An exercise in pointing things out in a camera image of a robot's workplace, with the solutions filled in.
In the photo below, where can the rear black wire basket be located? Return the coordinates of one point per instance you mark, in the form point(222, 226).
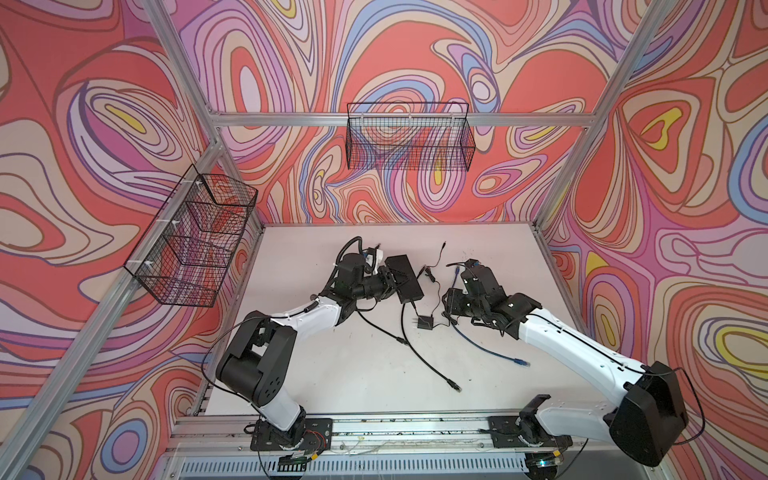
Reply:
point(409, 136)

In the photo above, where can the left black wire basket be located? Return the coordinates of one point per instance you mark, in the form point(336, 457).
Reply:
point(199, 228)

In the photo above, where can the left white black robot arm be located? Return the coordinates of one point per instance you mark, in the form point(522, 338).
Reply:
point(255, 363)

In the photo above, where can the black power adapter with cord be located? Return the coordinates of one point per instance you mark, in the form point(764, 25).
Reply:
point(428, 321)

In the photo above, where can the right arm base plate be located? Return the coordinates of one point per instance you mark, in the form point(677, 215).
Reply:
point(517, 432)

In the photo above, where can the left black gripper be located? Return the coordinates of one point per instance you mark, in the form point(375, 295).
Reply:
point(386, 283)

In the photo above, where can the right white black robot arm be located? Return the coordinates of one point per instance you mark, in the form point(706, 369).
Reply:
point(642, 411)

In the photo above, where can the aluminium frame struts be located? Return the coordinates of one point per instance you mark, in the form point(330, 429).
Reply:
point(96, 130)

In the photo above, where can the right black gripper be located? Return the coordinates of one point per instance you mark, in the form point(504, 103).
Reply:
point(458, 294)

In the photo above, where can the aluminium front rail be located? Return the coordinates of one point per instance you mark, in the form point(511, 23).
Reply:
point(452, 445)

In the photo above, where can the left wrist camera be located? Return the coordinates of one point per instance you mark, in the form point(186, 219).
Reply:
point(373, 259)

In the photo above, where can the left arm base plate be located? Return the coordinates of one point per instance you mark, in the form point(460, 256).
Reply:
point(308, 435)

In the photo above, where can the black wire basket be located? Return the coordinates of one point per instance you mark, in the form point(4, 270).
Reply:
point(199, 228)
point(409, 136)

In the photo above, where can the black network switch box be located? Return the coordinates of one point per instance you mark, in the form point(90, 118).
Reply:
point(407, 286)

